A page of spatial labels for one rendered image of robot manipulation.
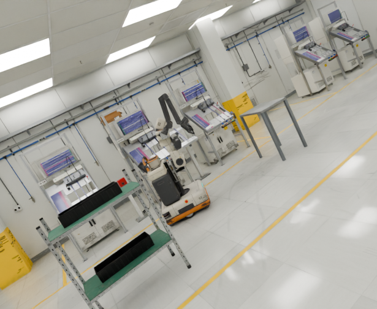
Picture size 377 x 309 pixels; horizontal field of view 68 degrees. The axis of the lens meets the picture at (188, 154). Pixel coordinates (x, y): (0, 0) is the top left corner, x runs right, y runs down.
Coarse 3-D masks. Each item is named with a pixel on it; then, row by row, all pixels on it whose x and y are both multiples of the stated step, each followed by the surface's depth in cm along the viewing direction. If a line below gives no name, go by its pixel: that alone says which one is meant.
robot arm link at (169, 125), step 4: (160, 96) 357; (160, 100) 359; (160, 104) 362; (164, 104) 361; (164, 108) 361; (164, 112) 362; (164, 116) 364; (168, 116) 363; (168, 120) 363; (168, 124) 362
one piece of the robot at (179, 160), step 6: (156, 132) 376; (168, 132) 387; (168, 138) 384; (162, 144) 385; (168, 144) 385; (168, 150) 388; (174, 150) 386; (174, 156) 386; (180, 156) 386; (174, 162) 387; (180, 162) 387
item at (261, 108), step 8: (264, 104) 433; (272, 104) 396; (288, 104) 402; (248, 112) 439; (256, 112) 403; (264, 112) 466; (288, 112) 407; (264, 120) 394; (248, 128) 460; (272, 128) 471; (296, 128) 409; (272, 136) 398; (256, 144) 465; (280, 144) 477; (304, 144) 412; (280, 152) 402
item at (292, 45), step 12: (288, 24) 704; (288, 36) 712; (300, 36) 711; (312, 36) 692; (288, 48) 718; (300, 48) 711; (312, 48) 714; (324, 48) 713; (288, 60) 735; (312, 60) 680; (324, 60) 680; (300, 72) 769; (312, 72) 703; (324, 72) 721; (300, 84) 742; (312, 84) 714; (324, 84) 719; (300, 96) 762
